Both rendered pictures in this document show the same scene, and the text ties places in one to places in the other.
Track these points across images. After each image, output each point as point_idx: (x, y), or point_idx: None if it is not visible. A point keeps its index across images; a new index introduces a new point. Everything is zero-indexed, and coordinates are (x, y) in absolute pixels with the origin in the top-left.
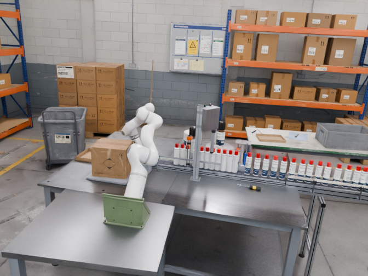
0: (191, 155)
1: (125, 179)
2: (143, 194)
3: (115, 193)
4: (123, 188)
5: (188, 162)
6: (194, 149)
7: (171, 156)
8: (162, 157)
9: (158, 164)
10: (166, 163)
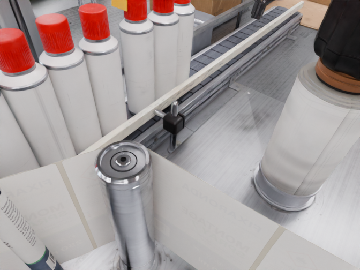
0: (257, 169)
1: (148, 9)
2: (70, 20)
3: (111, 1)
4: (120, 9)
5: (126, 92)
6: (270, 149)
7: (267, 99)
8: (225, 53)
9: (199, 53)
10: (194, 66)
